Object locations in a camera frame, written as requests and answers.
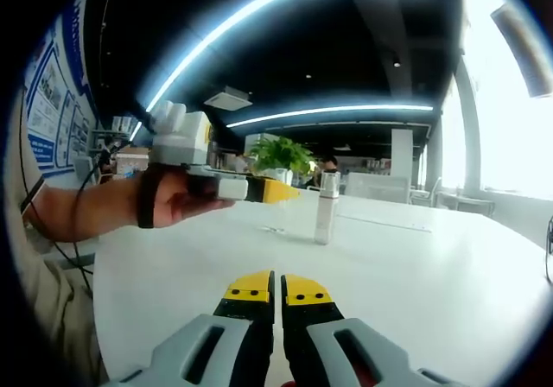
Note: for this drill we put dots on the grey office chair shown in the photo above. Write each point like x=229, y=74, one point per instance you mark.
x=85, y=170

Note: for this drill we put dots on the wide clear bottle cover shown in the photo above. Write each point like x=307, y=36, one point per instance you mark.
x=330, y=184

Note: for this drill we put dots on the person in beige shirt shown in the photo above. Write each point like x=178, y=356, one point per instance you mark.
x=65, y=318

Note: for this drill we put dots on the clear pump bottle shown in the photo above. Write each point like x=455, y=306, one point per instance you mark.
x=276, y=228

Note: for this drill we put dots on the white office chair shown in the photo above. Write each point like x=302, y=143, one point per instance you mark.
x=376, y=188

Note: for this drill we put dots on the white pump bottle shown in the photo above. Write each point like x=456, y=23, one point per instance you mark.
x=326, y=223

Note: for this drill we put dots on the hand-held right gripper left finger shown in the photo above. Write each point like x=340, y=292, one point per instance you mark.
x=211, y=348

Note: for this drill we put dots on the ceiling light strip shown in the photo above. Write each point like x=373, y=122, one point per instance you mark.
x=136, y=131
x=345, y=109
x=242, y=17

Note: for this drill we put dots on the brown cardboard box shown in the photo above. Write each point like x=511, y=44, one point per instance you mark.
x=134, y=153

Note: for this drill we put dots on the blue white wall poster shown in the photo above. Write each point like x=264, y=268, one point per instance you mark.
x=47, y=97

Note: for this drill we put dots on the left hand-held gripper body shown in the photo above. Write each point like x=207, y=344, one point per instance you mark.
x=181, y=141

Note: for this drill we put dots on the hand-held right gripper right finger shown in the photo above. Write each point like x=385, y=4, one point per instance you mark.
x=350, y=348

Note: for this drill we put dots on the wall shelf with white boxes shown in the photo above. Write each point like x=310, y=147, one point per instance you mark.
x=121, y=123

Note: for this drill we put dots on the potted green plant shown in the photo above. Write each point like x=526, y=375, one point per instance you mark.
x=281, y=154

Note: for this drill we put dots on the person's left hand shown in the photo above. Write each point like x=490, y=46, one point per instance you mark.
x=181, y=210

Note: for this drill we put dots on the window side counter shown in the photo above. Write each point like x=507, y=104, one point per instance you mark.
x=466, y=201

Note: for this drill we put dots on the ceiling air conditioner unit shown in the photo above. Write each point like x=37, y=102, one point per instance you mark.
x=228, y=99

